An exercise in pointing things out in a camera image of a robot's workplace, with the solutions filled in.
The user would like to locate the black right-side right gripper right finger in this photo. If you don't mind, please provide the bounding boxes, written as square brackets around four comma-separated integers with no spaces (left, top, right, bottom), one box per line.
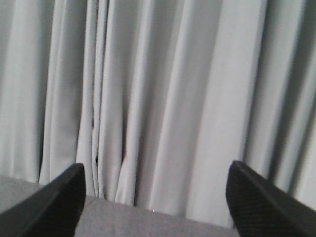
[226,160,316,237]

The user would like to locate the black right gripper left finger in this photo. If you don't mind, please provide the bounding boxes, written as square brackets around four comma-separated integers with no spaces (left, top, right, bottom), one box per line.
[0,163,86,237]

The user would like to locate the grey curtain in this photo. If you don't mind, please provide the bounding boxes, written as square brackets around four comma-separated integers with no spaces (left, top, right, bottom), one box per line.
[0,0,316,227]

